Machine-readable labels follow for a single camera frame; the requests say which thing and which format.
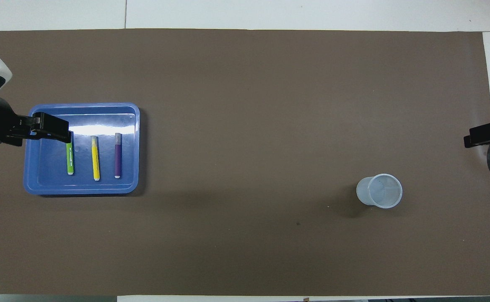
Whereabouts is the green marker pen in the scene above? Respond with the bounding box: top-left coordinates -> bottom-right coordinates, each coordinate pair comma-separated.
66,141 -> 75,176

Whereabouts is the yellow marker pen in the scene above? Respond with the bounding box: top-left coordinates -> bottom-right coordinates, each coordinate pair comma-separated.
91,135 -> 101,182

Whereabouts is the purple marker pen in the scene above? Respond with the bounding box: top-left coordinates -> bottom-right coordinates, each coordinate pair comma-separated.
114,133 -> 123,180

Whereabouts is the blue plastic tray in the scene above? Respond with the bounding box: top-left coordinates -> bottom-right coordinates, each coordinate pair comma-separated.
23,102 -> 141,196

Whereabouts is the translucent plastic cup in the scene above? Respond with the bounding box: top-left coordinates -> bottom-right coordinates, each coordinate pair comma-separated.
356,173 -> 404,209

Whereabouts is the brown table mat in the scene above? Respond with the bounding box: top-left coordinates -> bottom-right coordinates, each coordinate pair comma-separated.
0,28 -> 490,297

